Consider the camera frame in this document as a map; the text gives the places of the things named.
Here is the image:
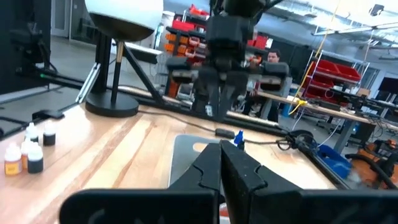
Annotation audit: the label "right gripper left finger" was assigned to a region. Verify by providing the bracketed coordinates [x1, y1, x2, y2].
[58, 141, 222, 224]

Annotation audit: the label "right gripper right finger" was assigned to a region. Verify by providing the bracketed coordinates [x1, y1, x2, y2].
[220, 139, 398, 224]

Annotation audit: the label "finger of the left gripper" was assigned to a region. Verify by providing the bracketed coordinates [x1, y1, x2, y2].
[194, 71, 218, 113]
[217, 73, 248, 121]

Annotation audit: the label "blue-capped dye bottle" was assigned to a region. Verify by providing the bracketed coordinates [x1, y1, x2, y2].
[233, 129, 246, 151]

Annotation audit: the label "dark food coloring bottle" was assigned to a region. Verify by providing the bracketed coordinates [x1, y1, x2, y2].
[42, 121, 57, 147]
[24, 122, 40, 144]
[27, 142, 44, 174]

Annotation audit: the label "orange food coloring bottle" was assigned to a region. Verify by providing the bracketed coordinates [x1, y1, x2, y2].
[4, 142, 23, 177]
[20, 138, 34, 170]

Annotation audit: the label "grey plastic bin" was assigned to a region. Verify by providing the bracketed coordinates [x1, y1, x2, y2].
[167, 133, 223, 189]

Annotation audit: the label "black rack orange drawers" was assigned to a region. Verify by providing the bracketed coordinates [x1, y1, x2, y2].
[164, 26, 208, 97]

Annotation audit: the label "red storage bin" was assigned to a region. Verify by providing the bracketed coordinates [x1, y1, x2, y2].
[172, 19, 195, 32]
[337, 63, 363, 83]
[307, 58, 340, 82]

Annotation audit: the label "person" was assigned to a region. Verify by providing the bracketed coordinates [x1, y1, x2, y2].
[242, 48, 293, 124]

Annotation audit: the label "blue storage bin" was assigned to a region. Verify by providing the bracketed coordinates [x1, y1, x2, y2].
[315, 143, 354, 180]

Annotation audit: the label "wooden workbench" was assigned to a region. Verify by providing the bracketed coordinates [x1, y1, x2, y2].
[257, 90, 398, 153]

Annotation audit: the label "white globe table lamp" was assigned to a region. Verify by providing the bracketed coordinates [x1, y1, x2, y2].
[83, 0, 165, 118]

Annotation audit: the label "orange shop vacuum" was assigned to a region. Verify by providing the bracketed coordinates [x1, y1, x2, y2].
[345, 138, 398, 190]

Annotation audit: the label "black lamp power cable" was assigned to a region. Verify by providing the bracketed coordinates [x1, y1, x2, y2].
[136, 109, 293, 147]

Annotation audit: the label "black inline cable switch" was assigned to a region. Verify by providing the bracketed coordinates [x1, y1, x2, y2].
[214, 128, 236, 140]

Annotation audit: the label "yellow hanging cable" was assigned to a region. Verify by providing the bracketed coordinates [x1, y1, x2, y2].
[287, 0, 343, 116]

